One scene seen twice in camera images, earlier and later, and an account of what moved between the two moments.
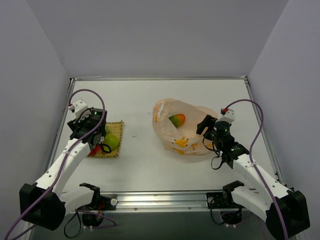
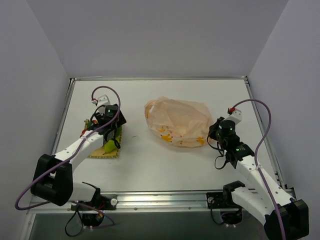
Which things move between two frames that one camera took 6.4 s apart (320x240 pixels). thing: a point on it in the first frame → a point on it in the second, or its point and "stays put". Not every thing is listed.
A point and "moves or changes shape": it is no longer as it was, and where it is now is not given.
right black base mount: (231, 213) stays put
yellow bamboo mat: (115, 128) stays put
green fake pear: (111, 140) stays put
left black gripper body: (100, 139) → (93, 122)
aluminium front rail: (160, 203) stays put
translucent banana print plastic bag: (177, 122) moves or changes shape
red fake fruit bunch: (98, 149) moves or changes shape
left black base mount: (101, 201) stays put
